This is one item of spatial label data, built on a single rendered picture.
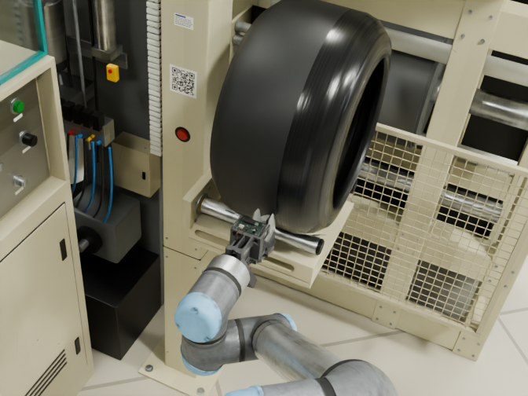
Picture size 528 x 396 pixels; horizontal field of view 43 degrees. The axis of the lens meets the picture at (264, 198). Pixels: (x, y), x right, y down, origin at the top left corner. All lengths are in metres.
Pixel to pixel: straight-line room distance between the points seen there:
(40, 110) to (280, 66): 0.66
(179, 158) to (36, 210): 0.39
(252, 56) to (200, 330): 0.58
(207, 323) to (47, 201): 0.73
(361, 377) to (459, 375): 1.85
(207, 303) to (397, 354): 1.52
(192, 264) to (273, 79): 0.82
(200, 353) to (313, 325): 1.38
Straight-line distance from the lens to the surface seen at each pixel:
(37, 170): 1.87
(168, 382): 2.52
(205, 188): 1.81
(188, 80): 1.69
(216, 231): 1.80
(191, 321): 1.31
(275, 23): 1.52
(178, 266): 2.13
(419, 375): 2.69
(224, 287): 1.33
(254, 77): 1.46
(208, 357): 1.40
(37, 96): 1.78
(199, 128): 1.75
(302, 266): 1.74
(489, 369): 2.81
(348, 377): 0.90
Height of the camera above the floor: 2.10
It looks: 40 degrees down
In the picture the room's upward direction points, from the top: 7 degrees clockwise
